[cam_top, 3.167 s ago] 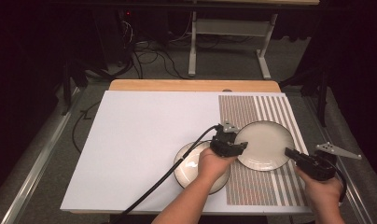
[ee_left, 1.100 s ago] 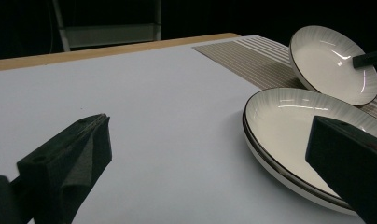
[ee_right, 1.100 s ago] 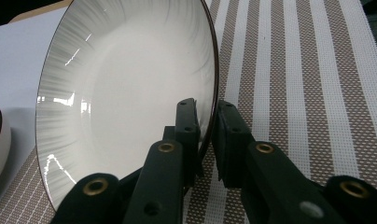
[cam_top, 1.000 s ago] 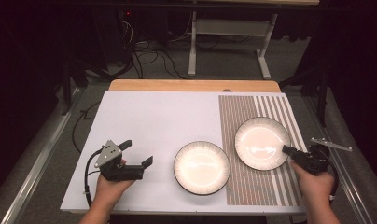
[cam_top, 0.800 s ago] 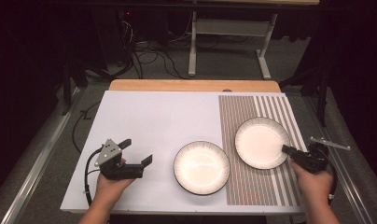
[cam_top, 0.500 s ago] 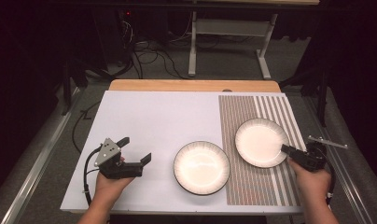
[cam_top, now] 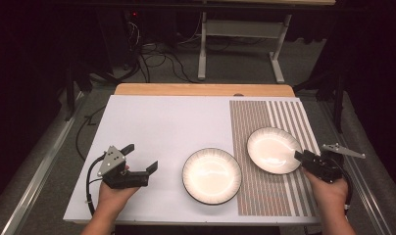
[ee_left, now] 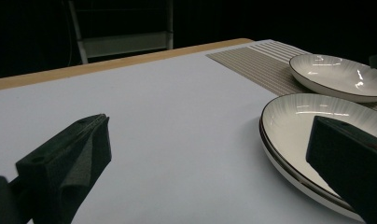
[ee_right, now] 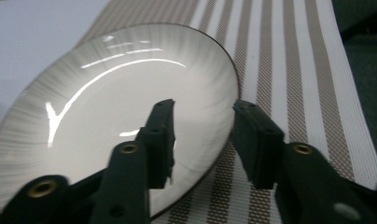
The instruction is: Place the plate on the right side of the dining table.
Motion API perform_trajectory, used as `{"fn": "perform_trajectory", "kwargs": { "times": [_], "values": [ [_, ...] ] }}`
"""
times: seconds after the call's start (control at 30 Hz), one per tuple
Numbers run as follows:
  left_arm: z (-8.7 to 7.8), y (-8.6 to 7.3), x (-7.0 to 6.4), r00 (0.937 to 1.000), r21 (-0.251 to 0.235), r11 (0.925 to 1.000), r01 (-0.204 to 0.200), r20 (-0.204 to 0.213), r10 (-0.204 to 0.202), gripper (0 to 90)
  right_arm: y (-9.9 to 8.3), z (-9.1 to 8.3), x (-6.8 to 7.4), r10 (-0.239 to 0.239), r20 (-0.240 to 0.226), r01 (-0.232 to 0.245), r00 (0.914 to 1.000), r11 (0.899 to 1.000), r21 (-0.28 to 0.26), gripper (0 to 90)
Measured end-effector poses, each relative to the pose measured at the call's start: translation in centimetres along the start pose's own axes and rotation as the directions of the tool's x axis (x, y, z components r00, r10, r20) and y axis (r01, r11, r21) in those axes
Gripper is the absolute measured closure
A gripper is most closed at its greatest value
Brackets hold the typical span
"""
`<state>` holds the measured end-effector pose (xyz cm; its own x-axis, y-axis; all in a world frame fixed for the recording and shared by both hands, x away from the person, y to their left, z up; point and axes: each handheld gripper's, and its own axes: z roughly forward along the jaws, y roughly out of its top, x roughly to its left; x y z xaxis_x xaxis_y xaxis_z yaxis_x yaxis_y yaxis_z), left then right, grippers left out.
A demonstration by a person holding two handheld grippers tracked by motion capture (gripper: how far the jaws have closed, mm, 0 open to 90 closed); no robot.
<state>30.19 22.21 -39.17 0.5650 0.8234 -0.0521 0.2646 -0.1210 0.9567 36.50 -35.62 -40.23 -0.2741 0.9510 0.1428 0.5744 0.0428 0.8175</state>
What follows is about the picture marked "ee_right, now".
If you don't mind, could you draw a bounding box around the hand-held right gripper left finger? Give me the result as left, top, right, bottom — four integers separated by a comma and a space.
89, 98, 177, 224

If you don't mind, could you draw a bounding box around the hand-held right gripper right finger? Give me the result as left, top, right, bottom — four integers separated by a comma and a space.
230, 99, 377, 224

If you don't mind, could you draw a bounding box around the white ribbed plate dark rim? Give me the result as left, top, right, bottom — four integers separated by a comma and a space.
0, 22, 241, 220

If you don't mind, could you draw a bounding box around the brown white striped placemat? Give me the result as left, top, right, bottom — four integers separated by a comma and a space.
74, 0, 377, 224

